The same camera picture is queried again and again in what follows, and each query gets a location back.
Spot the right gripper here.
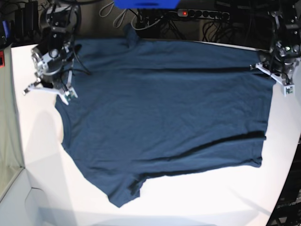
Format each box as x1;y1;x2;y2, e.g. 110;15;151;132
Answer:
34;60;74;91

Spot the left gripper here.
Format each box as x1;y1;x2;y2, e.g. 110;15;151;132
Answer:
259;53;301;80

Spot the dark blue t-shirt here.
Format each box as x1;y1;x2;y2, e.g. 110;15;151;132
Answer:
55;25;275;207

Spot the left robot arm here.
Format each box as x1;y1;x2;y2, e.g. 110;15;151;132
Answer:
259;0;301;84

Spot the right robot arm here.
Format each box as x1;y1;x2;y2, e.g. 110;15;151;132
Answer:
28;0;91;91

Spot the red box at edge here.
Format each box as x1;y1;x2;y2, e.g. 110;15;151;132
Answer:
0;50;5;68

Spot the green cloth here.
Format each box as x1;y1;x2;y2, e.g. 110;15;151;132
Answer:
0;47;24;193

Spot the blue plastic box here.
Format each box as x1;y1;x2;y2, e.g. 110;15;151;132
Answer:
114;0;180;9

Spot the black power strip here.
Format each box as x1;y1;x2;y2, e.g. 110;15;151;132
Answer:
177;8;230;21

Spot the light grey storage bin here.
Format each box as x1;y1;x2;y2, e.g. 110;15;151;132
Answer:
0;168;77;226

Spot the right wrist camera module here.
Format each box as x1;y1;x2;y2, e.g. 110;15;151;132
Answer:
22;69;78;105

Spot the grey looped cable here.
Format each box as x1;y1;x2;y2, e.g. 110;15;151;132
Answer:
98;0;129;28

